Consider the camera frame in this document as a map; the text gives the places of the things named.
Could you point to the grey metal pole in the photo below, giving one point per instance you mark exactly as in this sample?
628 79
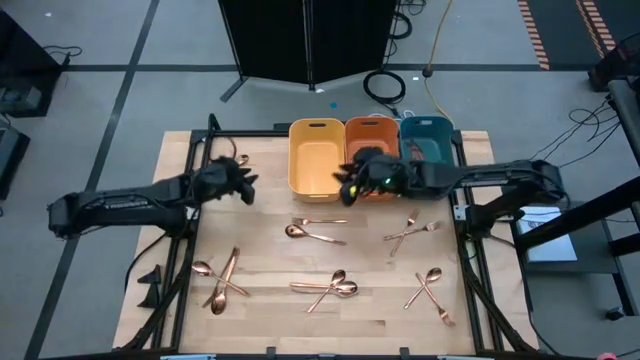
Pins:
625 110

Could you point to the black metal table frame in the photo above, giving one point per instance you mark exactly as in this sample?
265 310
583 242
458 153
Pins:
250 133

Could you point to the grey equipment box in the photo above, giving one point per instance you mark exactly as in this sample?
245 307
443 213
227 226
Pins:
12 160

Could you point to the teal plastic bin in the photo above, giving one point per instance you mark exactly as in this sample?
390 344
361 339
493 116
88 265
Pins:
432 142

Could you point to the black folding partition screen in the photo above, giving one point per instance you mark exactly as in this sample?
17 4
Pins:
270 40

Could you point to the black caster wheel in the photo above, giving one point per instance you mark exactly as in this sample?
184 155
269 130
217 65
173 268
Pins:
615 313

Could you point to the white paper sheet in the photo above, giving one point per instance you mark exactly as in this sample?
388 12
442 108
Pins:
550 247

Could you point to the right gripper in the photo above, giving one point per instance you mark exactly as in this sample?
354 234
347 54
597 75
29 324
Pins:
385 172

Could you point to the copper cutlery cluster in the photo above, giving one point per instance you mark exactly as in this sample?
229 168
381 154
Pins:
210 296

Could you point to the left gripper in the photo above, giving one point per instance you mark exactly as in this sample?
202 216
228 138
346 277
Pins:
220 180

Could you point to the dark grey side table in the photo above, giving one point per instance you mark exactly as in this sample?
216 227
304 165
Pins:
595 260

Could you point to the black diagonal metal beam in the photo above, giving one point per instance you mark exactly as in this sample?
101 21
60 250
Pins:
575 217

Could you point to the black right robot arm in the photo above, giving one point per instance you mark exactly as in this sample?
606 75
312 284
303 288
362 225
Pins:
480 175

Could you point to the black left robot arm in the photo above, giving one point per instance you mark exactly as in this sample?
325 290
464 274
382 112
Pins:
125 205

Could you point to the black cabinet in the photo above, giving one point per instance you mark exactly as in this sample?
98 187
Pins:
25 60

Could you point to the red round object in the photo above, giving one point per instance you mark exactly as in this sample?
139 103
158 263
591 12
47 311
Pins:
607 356

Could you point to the black triangular spare finger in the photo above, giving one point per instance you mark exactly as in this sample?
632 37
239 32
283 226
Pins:
154 276
152 299

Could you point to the long silver spoon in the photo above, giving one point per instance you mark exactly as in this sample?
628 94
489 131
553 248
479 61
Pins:
346 288

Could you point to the orange plastic bin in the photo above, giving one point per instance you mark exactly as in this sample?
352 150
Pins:
372 132

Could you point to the yellow plastic bin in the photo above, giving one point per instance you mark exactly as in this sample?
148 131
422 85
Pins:
316 165

